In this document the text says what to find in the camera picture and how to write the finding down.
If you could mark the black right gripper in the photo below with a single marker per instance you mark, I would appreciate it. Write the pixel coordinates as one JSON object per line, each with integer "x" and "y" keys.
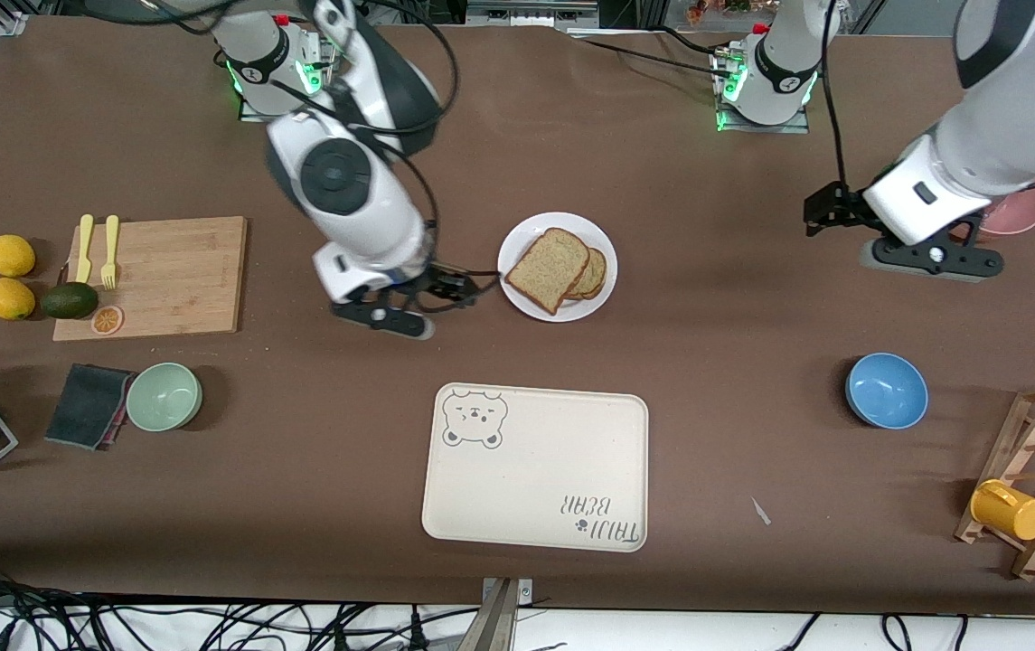
{"x": 441, "y": 282}

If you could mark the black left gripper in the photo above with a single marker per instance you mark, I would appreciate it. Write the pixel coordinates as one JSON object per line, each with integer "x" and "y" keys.
{"x": 837, "y": 204}

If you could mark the large brown bread slice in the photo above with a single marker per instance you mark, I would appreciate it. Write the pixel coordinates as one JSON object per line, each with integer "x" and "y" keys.
{"x": 546, "y": 271}

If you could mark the white round plate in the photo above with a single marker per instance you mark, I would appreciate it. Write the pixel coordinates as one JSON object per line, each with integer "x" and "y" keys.
{"x": 571, "y": 310}

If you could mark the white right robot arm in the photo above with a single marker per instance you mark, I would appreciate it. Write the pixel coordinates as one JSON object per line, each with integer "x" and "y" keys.
{"x": 354, "y": 181}

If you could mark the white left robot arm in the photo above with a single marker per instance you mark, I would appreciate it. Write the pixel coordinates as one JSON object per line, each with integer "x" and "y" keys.
{"x": 1005, "y": 136}

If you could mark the small toasted bread slice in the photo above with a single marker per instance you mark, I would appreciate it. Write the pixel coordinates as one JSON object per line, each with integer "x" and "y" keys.
{"x": 597, "y": 276}

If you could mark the blue bowl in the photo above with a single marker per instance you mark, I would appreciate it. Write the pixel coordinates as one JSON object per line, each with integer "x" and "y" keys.
{"x": 888, "y": 391}

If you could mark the beige bear print tray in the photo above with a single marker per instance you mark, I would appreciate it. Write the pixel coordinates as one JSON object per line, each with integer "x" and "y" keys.
{"x": 535, "y": 470}

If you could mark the pink bowl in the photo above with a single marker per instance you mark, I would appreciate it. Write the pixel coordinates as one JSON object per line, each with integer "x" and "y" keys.
{"x": 1023, "y": 212}

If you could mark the wooden cutting board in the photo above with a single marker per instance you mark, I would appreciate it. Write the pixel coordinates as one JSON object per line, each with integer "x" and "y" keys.
{"x": 164, "y": 271}

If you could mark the white tape scrap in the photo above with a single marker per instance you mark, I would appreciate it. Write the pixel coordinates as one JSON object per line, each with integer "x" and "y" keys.
{"x": 760, "y": 511}

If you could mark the pale green bowl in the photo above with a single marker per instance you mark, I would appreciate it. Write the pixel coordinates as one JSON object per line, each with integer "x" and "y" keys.
{"x": 164, "y": 398}

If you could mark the yellow plastic fork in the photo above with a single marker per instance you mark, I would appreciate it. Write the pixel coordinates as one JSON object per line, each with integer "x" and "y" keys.
{"x": 109, "y": 262}

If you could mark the yellow mug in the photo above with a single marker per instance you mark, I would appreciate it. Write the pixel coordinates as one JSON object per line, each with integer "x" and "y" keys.
{"x": 1010, "y": 511}

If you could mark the orange slice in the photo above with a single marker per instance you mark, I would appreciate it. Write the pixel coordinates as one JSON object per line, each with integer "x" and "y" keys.
{"x": 107, "y": 320}

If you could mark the yellow plastic knife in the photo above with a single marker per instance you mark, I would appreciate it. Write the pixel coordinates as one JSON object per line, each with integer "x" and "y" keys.
{"x": 83, "y": 258}

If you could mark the dark grey folded cloth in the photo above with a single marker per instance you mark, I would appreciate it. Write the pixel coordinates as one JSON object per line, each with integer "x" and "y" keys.
{"x": 88, "y": 407}

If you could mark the dark green avocado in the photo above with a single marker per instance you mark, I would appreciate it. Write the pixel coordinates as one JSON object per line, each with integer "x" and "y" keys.
{"x": 69, "y": 301}

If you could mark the yellow lemon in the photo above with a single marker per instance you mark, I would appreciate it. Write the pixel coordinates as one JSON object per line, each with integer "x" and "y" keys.
{"x": 11, "y": 256}
{"x": 9, "y": 299}

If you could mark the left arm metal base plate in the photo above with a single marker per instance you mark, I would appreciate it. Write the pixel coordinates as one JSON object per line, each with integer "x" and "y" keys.
{"x": 797, "y": 128}

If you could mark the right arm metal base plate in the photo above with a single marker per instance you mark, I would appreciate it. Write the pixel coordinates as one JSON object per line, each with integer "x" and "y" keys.
{"x": 250, "y": 113}

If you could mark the grey aluminium frame rail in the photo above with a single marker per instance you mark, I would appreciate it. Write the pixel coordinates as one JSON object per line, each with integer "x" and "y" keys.
{"x": 531, "y": 13}

